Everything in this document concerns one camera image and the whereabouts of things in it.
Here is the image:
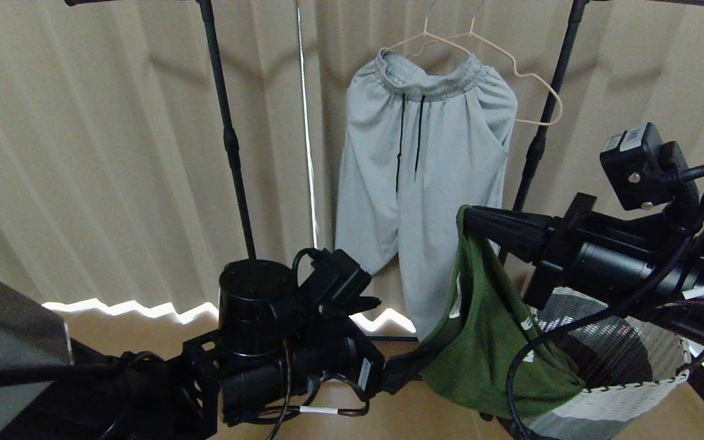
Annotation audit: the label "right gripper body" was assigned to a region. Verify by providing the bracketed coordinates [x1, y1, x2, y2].
[523, 192, 704, 310]

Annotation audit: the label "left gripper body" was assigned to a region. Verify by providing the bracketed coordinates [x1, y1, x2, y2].
[221, 333, 387, 427]

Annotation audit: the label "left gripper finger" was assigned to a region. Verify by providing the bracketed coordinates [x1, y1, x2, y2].
[381, 345, 436, 395]
[346, 296, 383, 317]

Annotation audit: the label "green garment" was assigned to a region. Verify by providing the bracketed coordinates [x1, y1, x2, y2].
[416, 205, 586, 421]

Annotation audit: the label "pale grey shorts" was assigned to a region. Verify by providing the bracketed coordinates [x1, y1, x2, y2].
[335, 49, 519, 340]

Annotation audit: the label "pink clothes hanger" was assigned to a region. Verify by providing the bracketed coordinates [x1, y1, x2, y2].
[381, 0, 474, 61]
[412, 0, 564, 127]

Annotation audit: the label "white laundry basket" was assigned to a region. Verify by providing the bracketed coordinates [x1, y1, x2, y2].
[508, 286, 704, 440]

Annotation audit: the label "black clothes rack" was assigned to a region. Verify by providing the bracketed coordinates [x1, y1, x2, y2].
[64, 0, 704, 343]

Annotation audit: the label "beige curtain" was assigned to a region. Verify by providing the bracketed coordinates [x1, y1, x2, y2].
[0, 0, 704, 325]

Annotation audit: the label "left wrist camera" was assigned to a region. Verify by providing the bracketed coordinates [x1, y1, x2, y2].
[294, 247, 380, 318]

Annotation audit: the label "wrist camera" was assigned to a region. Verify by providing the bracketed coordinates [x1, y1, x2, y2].
[294, 247, 380, 318]
[599, 122, 704, 230]

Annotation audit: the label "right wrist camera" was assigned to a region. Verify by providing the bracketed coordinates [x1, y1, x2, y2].
[599, 122, 704, 230]

